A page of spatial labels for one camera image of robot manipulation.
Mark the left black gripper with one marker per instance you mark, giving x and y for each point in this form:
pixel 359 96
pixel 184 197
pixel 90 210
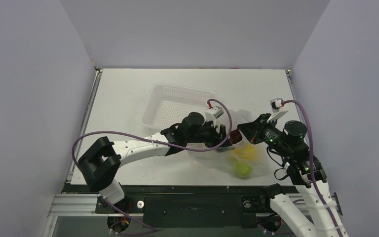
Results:
pixel 215 138

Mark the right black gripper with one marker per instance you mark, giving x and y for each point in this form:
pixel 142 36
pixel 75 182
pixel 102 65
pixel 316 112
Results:
pixel 253 130

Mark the clear plastic bag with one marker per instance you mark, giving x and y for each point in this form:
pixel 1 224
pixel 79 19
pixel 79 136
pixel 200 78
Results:
pixel 223 161

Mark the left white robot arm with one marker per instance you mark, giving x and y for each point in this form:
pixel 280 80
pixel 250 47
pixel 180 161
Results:
pixel 100 162

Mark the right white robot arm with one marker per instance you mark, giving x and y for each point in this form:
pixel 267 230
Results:
pixel 306 174

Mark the dark red fake grapes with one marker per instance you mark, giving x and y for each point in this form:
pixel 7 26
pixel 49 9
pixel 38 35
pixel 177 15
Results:
pixel 235 136

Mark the yellow fake fruit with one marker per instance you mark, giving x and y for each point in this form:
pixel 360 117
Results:
pixel 246 153

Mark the green fake fruit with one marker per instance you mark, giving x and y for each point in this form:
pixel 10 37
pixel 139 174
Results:
pixel 242 170

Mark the white perforated plastic tray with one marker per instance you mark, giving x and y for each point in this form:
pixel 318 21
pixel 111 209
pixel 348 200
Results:
pixel 168 104

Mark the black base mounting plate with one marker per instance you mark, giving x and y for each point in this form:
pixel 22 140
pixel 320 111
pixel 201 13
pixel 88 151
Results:
pixel 195 206

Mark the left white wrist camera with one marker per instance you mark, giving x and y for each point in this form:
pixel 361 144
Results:
pixel 212 114

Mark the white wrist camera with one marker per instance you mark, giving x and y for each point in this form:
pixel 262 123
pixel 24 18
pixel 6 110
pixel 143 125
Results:
pixel 278 110
pixel 212 114

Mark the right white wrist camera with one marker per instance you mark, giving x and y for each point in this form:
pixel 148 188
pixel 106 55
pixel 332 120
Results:
pixel 278 110

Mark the aluminium frame rail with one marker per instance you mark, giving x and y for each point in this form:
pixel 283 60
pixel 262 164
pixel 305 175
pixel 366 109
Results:
pixel 70 205

